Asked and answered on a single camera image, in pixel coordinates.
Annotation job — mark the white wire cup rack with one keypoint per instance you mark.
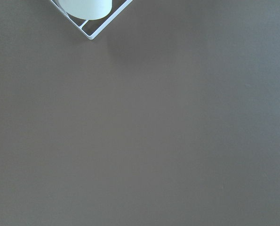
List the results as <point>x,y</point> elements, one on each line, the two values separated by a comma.
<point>91,28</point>

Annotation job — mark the white plastic cup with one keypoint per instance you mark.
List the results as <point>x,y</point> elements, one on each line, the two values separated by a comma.
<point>87,9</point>

